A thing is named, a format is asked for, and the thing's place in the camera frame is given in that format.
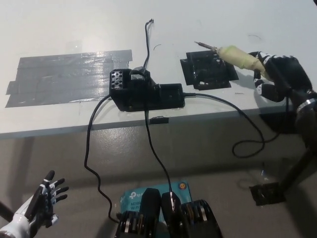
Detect tape-wrapped soldering iron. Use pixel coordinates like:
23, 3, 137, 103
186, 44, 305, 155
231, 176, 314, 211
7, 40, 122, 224
194, 41, 273, 81

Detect black stand pole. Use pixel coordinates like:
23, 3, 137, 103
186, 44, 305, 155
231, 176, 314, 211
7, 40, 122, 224
279, 143, 317, 192

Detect black soldering station base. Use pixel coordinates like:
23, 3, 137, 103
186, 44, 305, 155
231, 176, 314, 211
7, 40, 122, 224
109, 66, 186, 113

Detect black power cable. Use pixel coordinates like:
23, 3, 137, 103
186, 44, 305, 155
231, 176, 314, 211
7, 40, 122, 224
84, 95, 121, 223

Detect black cable to robot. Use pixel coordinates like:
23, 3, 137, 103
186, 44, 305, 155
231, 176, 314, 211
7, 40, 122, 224
145, 110, 174, 199

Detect grey duct tape patch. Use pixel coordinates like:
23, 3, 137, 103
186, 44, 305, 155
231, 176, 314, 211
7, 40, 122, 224
3, 49, 133, 109

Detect black printed holder plate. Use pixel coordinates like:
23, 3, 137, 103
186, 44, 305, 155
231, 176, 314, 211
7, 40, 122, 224
180, 49, 240, 91

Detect thin black wire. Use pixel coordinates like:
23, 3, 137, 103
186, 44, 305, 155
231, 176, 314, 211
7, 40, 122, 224
144, 18, 154, 69

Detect black floor tape under pole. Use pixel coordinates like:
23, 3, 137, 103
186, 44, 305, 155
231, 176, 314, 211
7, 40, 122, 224
249, 182, 287, 206

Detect small black tape strip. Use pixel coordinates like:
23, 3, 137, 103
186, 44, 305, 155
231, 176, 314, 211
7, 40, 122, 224
149, 116, 169, 124

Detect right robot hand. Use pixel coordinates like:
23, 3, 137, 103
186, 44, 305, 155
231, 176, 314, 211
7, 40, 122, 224
248, 51, 313, 103

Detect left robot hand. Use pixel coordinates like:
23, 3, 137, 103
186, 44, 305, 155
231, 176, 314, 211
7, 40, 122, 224
26, 170, 69, 230

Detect black soldering iron cable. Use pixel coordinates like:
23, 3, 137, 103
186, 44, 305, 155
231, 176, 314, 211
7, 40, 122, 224
182, 59, 293, 159

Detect black robot torso blocks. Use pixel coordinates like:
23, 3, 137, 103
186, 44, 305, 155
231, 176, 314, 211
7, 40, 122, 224
115, 188, 222, 238

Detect teal tp-link box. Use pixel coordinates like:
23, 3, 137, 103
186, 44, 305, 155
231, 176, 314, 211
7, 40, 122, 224
119, 180, 193, 221

